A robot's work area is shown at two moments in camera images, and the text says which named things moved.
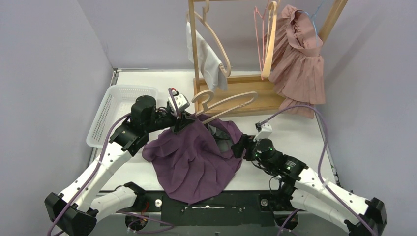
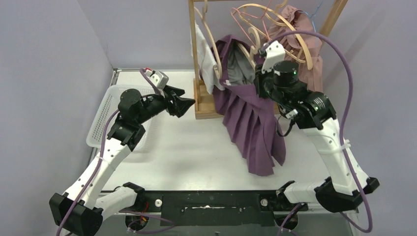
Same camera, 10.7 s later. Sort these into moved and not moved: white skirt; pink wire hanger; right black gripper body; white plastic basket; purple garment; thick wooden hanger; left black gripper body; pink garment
Moved: right black gripper body; purple garment; left black gripper body; thick wooden hanger; pink wire hanger
Not moved: pink garment; white plastic basket; white skirt
